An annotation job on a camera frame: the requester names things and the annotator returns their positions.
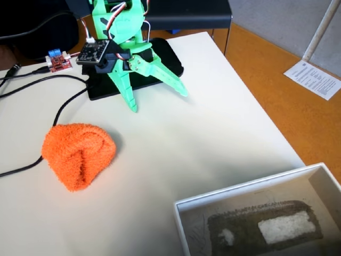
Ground black USB plug cable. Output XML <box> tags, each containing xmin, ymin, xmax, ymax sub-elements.
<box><xmin>0</xmin><ymin>67</ymin><xmax>51</xmax><ymax>82</ymax></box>

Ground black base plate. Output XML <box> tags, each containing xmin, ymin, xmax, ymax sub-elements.
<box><xmin>85</xmin><ymin>37</ymin><xmax>185</xmax><ymax>101</ymax></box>

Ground white wire loop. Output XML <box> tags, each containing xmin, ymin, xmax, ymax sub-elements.
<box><xmin>143</xmin><ymin>20</ymin><xmax>152</xmax><ymax>44</ymax></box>

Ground black barrel plug cable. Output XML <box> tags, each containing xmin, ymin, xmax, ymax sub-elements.
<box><xmin>0</xmin><ymin>63</ymin><xmax>23</xmax><ymax>89</ymax></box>

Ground red white wrist servo wires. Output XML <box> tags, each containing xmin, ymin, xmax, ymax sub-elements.
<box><xmin>104</xmin><ymin>1</ymin><xmax>134</xmax><ymax>31</ymax></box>

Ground dark brown felt pad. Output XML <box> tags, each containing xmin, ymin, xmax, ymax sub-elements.
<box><xmin>207</xmin><ymin>199</ymin><xmax>324</xmax><ymax>253</ymax></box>

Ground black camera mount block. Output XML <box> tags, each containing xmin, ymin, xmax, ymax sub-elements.
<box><xmin>81</xmin><ymin>52</ymin><xmax>118</xmax><ymax>76</ymax></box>

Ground red circuit board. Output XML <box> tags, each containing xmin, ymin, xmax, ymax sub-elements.
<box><xmin>44</xmin><ymin>48</ymin><xmax>74</xmax><ymax>74</ymax></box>

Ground black camera circuit board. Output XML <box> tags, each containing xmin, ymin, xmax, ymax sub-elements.
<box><xmin>76</xmin><ymin>39</ymin><xmax>111</xmax><ymax>66</ymax></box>

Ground white wires with white connector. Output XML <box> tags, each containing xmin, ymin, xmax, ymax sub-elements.
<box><xmin>80</xmin><ymin>18</ymin><xmax>95</xmax><ymax>45</ymax></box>

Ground white cardboard box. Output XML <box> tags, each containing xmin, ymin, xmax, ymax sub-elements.
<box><xmin>173</xmin><ymin>162</ymin><xmax>341</xmax><ymax>256</ymax></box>

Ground printed white paper sheet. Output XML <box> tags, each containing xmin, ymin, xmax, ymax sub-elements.
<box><xmin>283</xmin><ymin>59</ymin><xmax>341</xmax><ymax>101</ymax></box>

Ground white pole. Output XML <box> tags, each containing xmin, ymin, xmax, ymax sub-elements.
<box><xmin>302</xmin><ymin>0</ymin><xmax>341</xmax><ymax>63</ymax></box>

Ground orange fuzzy cloth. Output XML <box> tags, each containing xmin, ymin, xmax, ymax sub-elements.
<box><xmin>41</xmin><ymin>123</ymin><xmax>118</xmax><ymax>193</ymax></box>

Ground black bag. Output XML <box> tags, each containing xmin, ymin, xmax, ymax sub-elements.
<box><xmin>0</xmin><ymin>0</ymin><xmax>80</xmax><ymax>61</ymax></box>

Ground thin black cable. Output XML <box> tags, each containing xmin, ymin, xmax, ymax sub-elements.
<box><xmin>0</xmin><ymin>87</ymin><xmax>90</xmax><ymax>178</ymax></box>

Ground green gripper black servo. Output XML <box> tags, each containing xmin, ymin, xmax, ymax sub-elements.
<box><xmin>107</xmin><ymin>37</ymin><xmax>189</xmax><ymax>114</ymax></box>

